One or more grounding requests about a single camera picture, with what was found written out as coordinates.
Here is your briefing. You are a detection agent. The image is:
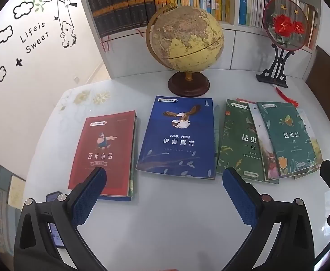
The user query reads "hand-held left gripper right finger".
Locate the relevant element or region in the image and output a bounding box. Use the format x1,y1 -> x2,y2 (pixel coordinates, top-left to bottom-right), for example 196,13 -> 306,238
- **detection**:
222,167 -> 315,271

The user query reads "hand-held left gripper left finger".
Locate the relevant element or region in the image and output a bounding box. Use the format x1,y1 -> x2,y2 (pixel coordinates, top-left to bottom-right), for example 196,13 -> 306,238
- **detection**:
13,166 -> 107,271

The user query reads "rabbit cover picture book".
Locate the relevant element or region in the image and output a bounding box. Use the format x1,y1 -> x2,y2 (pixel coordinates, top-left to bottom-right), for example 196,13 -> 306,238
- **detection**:
248,103 -> 281,185

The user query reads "dark green beetle cover book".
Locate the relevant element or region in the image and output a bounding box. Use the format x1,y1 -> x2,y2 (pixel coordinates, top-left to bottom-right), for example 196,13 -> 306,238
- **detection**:
216,99 -> 267,182

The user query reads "teal green tulip cover book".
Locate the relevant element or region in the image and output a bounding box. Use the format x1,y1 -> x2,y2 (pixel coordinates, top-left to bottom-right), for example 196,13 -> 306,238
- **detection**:
257,102 -> 321,179

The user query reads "blue eagle cover book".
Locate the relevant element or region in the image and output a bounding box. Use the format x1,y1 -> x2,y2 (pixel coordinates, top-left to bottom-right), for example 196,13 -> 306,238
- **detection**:
136,95 -> 217,180

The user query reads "white green illustrated book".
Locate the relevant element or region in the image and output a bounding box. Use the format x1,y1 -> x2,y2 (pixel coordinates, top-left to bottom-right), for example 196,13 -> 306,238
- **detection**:
293,109 -> 323,180

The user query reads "green edged paperback book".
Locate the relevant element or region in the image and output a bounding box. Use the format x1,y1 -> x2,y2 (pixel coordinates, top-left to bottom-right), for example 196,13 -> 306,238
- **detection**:
99,112 -> 139,203

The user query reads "red fairy tale book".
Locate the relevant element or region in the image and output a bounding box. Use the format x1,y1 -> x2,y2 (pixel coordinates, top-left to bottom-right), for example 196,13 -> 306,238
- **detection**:
68,110 -> 136,197

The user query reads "pale green cover book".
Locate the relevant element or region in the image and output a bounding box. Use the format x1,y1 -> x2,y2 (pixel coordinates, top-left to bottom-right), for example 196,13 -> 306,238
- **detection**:
214,104 -> 221,160

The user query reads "brown wooden panel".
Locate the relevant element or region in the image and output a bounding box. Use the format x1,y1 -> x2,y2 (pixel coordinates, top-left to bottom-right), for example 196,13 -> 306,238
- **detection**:
305,45 -> 330,140

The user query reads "red tassel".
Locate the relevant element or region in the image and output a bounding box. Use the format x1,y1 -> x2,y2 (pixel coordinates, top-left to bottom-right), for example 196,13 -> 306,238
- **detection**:
274,84 -> 299,108

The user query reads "black carved fan stand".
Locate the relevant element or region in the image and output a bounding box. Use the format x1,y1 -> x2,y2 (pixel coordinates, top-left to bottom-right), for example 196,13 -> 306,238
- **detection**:
256,44 -> 289,89

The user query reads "white bookshelf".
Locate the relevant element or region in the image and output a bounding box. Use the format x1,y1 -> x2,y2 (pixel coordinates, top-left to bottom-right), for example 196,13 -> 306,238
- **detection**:
75,0 -> 322,80

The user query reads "round red flower fan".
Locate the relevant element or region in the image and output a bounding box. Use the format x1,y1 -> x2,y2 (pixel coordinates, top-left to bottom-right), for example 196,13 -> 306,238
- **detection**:
263,0 -> 309,52

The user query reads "antique yellow globe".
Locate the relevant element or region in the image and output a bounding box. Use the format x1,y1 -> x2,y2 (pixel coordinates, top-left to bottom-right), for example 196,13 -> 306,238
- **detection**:
146,3 -> 224,98

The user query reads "row of dark hardcover volumes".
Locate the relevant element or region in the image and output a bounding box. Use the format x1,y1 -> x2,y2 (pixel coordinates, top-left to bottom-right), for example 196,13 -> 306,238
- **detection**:
84,0 -> 158,38

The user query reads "row of pale thin spines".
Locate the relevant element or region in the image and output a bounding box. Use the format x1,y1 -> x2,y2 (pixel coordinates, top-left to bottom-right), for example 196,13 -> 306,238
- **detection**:
238,0 -> 321,50

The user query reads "black lettering wall sticker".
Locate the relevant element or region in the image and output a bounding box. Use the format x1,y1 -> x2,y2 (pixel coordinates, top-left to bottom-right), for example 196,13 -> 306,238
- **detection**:
20,21 -> 50,55

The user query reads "bear swing wall sticker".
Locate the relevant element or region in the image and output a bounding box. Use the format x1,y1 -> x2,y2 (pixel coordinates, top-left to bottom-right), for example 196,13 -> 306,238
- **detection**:
21,0 -> 79,48

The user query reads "black cloud wall sticker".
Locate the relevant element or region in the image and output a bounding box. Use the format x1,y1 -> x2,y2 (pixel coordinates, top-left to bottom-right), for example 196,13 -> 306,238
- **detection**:
13,1 -> 35,20

